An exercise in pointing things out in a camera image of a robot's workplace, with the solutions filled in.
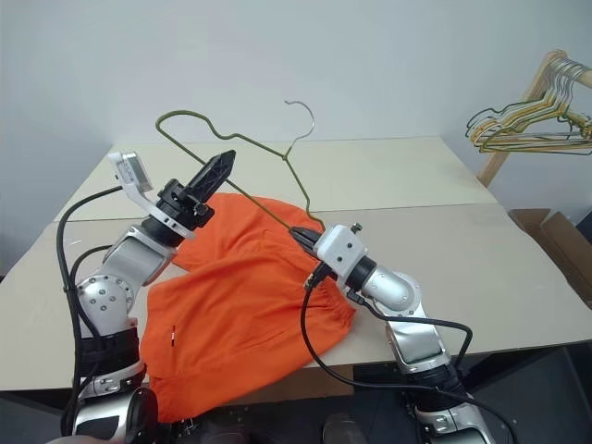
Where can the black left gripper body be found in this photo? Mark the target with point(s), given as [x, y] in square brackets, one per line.
[178, 203]

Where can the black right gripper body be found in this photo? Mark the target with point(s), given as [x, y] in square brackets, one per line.
[314, 252]

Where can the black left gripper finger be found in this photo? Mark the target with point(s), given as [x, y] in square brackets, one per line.
[218, 178]
[213, 167]

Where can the orange shorts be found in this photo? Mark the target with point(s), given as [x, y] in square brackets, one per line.
[231, 305]

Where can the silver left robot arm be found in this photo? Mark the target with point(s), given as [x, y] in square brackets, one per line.
[118, 263]

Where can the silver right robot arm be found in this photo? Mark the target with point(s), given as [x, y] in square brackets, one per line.
[407, 324]

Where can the wooden clothes rack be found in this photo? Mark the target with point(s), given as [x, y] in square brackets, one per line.
[497, 164]

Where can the brown cardboard box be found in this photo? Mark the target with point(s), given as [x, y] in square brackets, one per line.
[562, 245]

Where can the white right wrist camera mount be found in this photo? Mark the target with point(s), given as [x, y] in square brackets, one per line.
[340, 250]

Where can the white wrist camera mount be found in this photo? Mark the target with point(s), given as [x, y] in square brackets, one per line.
[340, 250]
[134, 173]

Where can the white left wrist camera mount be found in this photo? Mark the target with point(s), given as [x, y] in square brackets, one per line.
[134, 173]

